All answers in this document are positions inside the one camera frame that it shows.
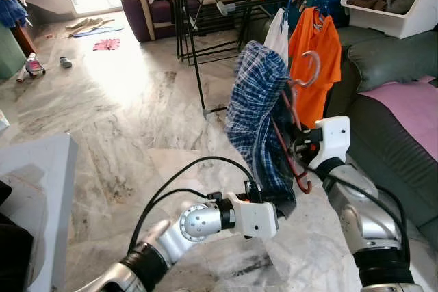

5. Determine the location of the green leather sofa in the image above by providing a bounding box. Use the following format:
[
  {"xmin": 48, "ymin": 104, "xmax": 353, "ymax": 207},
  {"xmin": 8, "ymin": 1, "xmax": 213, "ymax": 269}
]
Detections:
[{"xmin": 328, "ymin": 29, "xmax": 438, "ymax": 252}]

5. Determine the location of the blue floor mat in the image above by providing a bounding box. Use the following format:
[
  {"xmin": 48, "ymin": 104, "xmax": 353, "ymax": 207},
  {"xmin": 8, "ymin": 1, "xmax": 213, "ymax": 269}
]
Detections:
[{"xmin": 72, "ymin": 27, "xmax": 125, "ymax": 38}]

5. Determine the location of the green plastic bin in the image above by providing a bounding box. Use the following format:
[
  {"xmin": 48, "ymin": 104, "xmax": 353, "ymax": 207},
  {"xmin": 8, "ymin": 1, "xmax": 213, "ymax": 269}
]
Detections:
[{"xmin": 0, "ymin": 24, "xmax": 27, "ymax": 79}]

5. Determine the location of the brown floor cloth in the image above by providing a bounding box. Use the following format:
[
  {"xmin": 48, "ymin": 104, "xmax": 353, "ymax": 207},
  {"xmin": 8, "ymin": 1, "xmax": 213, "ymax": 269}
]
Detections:
[{"xmin": 65, "ymin": 17, "xmax": 116, "ymax": 31}]

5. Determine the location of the white shirt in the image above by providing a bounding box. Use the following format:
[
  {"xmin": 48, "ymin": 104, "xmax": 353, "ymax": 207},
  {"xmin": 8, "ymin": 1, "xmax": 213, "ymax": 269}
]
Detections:
[{"xmin": 263, "ymin": 8, "xmax": 292, "ymax": 67}]

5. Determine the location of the pink toy bottle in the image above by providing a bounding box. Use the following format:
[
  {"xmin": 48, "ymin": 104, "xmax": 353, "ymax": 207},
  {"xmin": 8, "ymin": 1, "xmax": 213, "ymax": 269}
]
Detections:
[{"xmin": 17, "ymin": 53, "xmax": 47, "ymax": 82}]

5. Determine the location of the black garment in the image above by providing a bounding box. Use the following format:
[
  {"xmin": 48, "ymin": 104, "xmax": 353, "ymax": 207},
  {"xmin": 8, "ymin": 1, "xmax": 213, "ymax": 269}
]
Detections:
[{"xmin": 0, "ymin": 183, "xmax": 35, "ymax": 292}]

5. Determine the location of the short black left arm cable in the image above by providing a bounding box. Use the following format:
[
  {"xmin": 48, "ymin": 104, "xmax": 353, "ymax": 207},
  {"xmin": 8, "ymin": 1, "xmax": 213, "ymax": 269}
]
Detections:
[{"xmin": 133, "ymin": 188, "xmax": 223, "ymax": 252}]

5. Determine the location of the large white clothes bin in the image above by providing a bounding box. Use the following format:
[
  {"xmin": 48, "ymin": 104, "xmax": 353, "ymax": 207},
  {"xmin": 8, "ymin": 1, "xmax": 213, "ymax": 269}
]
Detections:
[{"xmin": 340, "ymin": 0, "xmax": 438, "ymax": 40}]

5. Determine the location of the pink floor cloth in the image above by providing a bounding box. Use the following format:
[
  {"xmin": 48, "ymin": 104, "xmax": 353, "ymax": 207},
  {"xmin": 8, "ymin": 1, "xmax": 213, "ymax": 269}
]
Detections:
[{"xmin": 92, "ymin": 38, "xmax": 122, "ymax": 51}]

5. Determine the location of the purple sofa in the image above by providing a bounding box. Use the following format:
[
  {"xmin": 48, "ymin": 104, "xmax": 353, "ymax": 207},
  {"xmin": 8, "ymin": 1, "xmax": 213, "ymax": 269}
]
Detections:
[{"xmin": 118, "ymin": 0, "xmax": 182, "ymax": 42}]

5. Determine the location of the large white folding table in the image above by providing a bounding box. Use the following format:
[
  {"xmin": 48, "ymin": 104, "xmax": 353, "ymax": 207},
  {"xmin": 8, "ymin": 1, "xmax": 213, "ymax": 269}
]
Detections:
[{"xmin": 0, "ymin": 133, "xmax": 78, "ymax": 292}]

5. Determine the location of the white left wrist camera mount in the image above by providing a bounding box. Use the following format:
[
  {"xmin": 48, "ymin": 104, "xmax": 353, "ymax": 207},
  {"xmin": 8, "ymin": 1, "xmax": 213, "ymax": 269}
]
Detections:
[{"xmin": 229, "ymin": 193, "xmax": 280, "ymax": 240}]

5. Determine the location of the black metal drying rack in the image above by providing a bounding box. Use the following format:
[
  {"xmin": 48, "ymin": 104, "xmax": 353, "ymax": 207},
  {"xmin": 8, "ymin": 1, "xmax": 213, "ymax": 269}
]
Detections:
[{"xmin": 171, "ymin": 0, "xmax": 350, "ymax": 118}]

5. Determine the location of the pink plastic clothes hanger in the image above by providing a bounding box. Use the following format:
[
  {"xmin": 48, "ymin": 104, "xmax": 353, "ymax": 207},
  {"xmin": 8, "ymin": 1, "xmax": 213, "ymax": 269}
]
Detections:
[{"xmin": 270, "ymin": 51, "xmax": 322, "ymax": 195}]

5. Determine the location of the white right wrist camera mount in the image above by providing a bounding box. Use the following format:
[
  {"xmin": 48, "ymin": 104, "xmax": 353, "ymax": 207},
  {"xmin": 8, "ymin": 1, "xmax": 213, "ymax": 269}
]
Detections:
[{"xmin": 311, "ymin": 116, "xmax": 351, "ymax": 170}]

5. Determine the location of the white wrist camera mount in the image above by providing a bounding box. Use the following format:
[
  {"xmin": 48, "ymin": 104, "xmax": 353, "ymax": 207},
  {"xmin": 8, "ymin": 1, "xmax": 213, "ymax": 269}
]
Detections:
[
  {"xmin": 229, "ymin": 193, "xmax": 280, "ymax": 240},
  {"xmin": 311, "ymin": 116, "xmax": 351, "ymax": 170}
]

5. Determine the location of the brown wooden post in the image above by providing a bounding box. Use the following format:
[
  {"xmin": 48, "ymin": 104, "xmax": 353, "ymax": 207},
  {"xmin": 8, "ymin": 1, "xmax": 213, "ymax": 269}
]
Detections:
[{"xmin": 10, "ymin": 22, "xmax": 36, "ymax": 57}]

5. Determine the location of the blue hanging garment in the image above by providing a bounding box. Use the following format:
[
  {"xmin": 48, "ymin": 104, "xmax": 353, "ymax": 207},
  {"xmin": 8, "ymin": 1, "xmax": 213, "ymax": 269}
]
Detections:
[{"xmin": 0, "ymin": 0, "xmax": 28, "ymax": 27}]

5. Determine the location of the blue plaid garment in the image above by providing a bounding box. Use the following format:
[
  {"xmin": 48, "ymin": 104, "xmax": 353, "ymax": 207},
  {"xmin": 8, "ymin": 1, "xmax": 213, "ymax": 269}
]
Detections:
[{"xmin": 226, "ymin": 40, "xmax": 298, "ymax": 217}]

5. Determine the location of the orange shirt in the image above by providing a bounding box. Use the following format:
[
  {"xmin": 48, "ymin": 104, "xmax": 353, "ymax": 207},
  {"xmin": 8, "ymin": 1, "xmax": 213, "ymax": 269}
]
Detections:
[{"xmin": 287, "ymin": 7, "xmax": 343, "ymax": 129}]

